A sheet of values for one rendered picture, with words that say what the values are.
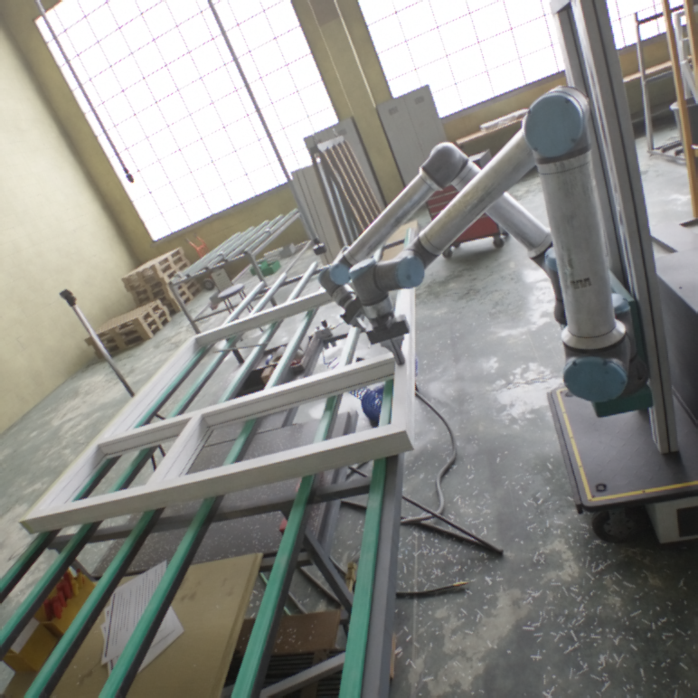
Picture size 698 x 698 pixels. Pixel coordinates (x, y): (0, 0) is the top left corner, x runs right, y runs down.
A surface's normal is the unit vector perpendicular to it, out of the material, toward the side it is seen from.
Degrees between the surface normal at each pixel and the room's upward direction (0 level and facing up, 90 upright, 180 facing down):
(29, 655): 90
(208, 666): 0
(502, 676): 0
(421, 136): 90
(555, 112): 83
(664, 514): 90
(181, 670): 0
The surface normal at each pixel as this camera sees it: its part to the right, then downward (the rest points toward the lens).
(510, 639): -0.37, -0.85
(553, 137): -0.53, 0.40
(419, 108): -0.13, 0.44
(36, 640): 0.92, -0.29
